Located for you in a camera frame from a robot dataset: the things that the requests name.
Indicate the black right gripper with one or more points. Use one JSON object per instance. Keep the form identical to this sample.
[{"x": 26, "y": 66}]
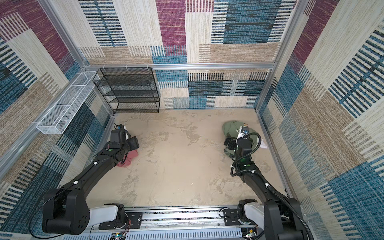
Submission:
[{"x": 232, "y": 142}]

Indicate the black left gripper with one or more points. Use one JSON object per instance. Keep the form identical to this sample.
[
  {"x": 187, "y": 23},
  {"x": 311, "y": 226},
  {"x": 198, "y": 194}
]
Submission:
[{"x": 134, "y": 142}]

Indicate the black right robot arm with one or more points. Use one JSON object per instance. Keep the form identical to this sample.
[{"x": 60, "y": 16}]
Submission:
[{"x": 279, "y": 217}]

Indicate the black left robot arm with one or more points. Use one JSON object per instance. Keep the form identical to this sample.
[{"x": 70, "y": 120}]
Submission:
[{"x": 65, "y": 211}]

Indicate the green cloth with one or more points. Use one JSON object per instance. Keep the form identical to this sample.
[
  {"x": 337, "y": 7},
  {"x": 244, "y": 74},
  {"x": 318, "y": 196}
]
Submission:
[{"x": 230, "y": 130}]

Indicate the white cloth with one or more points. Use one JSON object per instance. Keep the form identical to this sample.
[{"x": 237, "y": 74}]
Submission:
[{"x": 263, "y": 145}]

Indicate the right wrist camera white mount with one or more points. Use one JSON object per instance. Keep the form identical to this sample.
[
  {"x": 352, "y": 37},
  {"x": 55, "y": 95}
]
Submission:
[{"x": 242, "y": 132}]

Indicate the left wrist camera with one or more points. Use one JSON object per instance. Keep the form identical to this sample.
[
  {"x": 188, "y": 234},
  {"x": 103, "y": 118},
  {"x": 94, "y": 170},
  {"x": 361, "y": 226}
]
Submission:
[{"x": 119, "y": 134}]

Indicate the black wire mesh shelf rack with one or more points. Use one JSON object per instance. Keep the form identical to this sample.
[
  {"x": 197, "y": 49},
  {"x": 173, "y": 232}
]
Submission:
[{"x": 128, "y": 90}]

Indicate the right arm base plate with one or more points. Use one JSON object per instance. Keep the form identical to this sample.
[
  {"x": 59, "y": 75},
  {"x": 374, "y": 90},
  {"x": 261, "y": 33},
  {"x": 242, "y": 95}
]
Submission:
[{"x": 232, "y": 218}]

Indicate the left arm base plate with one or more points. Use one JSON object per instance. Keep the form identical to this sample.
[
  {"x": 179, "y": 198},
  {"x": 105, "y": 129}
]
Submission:
[{"x": 131, "y": 220}]

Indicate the white wire mesh basket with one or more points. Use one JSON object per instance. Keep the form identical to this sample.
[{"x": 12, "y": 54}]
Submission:
[{"x": 58, "y": 118}]

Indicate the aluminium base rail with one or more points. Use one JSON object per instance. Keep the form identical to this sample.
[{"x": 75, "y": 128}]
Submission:
[{"x": 176, "y": 223}]

